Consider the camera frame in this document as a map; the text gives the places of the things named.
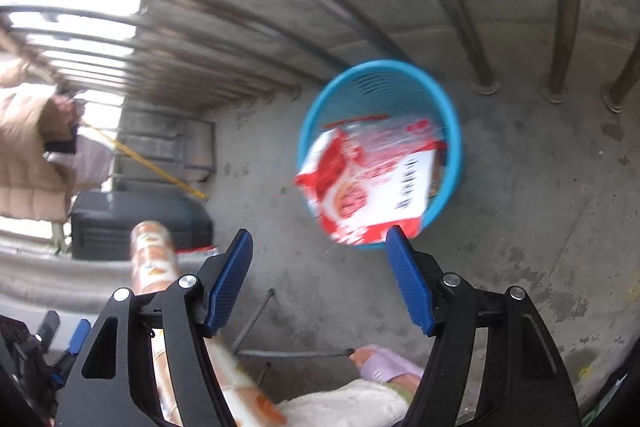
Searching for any red and white snack bag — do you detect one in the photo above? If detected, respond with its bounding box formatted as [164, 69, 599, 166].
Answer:
[294, 116, 447, 247]

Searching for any row of metal railing bars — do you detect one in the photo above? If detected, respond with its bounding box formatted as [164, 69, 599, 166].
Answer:
[0, 0, 640, 112]

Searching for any long orange biscuit packet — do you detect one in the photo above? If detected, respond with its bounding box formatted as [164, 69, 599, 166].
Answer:
[129, 220, 288, 427]

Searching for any yellow stick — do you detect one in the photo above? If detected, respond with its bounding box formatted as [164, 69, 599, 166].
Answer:
[80, 119, 208, 200]

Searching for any person's foot in purple slipper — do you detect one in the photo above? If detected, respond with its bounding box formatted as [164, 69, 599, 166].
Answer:
[349, 344, 426, 390]

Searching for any blue mesh waste basket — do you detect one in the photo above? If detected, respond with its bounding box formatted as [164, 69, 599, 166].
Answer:
[298, 60, 462, 250]

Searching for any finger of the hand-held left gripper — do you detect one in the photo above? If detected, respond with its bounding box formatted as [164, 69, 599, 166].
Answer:
[34, 311, 61, 348]
[60, 319, 92, 370]

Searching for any grey metal box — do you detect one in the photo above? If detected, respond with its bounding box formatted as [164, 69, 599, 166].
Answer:
[114, 109, 217, 182]

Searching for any person in beige coat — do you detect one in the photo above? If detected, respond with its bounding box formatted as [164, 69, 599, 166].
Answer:
[0, 59, 83, 223]

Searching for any black plastic case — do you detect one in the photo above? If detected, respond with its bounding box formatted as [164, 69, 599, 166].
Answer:
[70, 191, 215, 262]

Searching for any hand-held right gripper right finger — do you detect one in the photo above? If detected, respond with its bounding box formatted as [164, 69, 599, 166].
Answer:
[385, 225, 583, 427]

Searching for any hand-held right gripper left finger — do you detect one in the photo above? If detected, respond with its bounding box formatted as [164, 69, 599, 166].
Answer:
[54, 229, 254, 427]

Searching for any pale pink hanging cloth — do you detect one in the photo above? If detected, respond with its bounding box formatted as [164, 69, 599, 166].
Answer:
[70, 127, 117, 194]

